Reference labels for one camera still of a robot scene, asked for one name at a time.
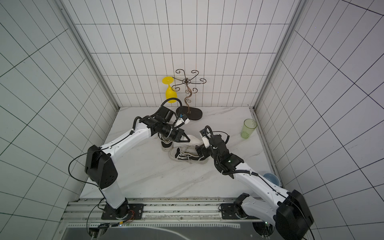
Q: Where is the black white sneaker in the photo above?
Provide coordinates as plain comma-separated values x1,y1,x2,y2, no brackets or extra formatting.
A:
159,135,174,152
169,147,208,164

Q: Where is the aluminium mounting rail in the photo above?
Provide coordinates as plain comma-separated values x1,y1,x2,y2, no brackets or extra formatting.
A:
62,198,271,229

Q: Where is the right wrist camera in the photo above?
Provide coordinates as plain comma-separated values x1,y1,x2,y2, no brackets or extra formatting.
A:
202,136,210,148

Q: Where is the light blue mug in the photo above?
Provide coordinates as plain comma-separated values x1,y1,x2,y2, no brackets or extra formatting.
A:
263,173,281,187

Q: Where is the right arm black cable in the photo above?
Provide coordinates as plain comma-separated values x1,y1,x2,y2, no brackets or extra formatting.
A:
199,125,316,240

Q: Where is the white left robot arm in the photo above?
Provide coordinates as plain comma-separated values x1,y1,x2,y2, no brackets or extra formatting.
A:
85,106,191,210

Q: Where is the green plastic cup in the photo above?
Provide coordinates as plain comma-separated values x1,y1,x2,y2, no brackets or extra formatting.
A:
241,119,258,139

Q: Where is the copper wire glass rack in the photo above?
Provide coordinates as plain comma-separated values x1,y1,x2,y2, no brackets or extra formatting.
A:
171,69,207,121

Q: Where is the yellow plastic wine glass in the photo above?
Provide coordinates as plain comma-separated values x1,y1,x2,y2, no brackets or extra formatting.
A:
162,77,178,104

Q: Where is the white insole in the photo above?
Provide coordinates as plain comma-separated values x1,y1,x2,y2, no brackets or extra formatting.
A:
186,135,204,147

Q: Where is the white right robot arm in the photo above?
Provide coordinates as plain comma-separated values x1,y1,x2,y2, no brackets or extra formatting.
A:
197,134,314,240

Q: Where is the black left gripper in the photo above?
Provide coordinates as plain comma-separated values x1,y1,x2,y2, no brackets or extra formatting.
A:
158,122,191,144

